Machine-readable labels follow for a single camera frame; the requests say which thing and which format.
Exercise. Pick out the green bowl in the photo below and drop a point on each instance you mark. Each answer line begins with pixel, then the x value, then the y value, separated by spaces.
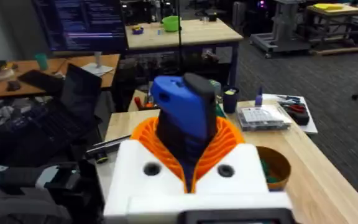
pixel 170 24

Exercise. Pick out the small purple bowl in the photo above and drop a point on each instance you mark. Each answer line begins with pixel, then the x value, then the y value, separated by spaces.
pixel 137 30

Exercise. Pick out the brown tub with toys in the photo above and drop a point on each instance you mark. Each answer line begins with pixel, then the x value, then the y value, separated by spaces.
pixel 275 168

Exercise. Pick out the blue electric screwdriver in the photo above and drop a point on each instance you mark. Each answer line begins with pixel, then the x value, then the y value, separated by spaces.
pixel 185 115

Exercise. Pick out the black metal bar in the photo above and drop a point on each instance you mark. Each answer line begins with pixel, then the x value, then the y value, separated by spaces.
pixel 110 146

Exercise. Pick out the table with yellow sheets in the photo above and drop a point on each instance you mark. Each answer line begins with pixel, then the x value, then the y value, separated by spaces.
pixel 340 18

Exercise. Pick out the black laptop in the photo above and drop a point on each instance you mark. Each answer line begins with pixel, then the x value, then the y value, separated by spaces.
pixel 73 93

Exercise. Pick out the small blue bottle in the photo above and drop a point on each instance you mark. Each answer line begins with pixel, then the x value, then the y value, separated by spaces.
pixel 258 98

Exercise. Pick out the teal cup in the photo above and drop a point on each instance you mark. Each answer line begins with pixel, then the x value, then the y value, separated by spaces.
pixel 41 61

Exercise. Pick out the heap of red tools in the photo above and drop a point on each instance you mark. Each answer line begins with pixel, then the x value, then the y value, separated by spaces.
pixel 141 104

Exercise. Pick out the wooden work table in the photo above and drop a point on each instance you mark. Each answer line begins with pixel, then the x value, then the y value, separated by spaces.
pixel 197 32

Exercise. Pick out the clear plastic parts box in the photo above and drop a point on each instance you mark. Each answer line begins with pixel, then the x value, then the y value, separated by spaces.
pixel 261 118

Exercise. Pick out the right gripper white and orange left finger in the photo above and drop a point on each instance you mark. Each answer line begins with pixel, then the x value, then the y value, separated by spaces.
pixel 129 180

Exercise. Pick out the computer monitor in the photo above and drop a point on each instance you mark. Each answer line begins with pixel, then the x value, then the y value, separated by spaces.
pixel 82 25

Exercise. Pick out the white board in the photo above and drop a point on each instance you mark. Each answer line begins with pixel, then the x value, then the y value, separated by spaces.
pixel 311 126

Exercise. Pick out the dark cup with tools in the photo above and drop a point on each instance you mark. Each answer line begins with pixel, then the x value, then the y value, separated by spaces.
pixel 230 99

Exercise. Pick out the grey wheeled cart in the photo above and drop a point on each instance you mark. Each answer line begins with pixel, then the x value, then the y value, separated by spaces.
pixel 283 34

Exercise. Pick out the right gripper white and orange right finger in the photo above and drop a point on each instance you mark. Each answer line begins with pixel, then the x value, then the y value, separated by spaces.
pixel 244 177

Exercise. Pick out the black keyboard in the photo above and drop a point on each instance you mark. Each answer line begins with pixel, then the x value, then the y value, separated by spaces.
pixel 40 81

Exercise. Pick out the wooden desk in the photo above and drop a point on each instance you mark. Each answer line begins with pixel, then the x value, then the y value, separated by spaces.
pixel 73 62

